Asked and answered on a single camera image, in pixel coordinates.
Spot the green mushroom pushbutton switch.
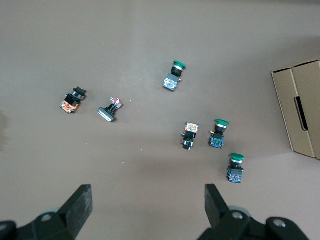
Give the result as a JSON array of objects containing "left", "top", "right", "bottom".
[
  {"left": 162, "top": 59, "right": 188, "bottom": 93},
  {"left": 226, "top": 153, "right": 245, "bottom": 184},
  {"left": 207, "top": 118, "right": 230, "bottom": 150}
]

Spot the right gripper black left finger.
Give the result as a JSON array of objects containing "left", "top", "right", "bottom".
[{"left": 0, "top": 184, "right": 93, "bottom": 240}]

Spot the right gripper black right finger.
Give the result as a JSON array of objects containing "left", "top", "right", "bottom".
[{"left": 197, "top": 183, "right": 310, "bottom": 240}]

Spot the black square pushbutton red block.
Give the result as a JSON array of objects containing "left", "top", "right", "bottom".
[{"left": 97, "top": 96, "right": 124, "bottom": 123}]

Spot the brown cardboard box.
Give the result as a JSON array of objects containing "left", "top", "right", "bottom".
[{"left": 271, "top": 58, "right": 320, "bottom": 161}]

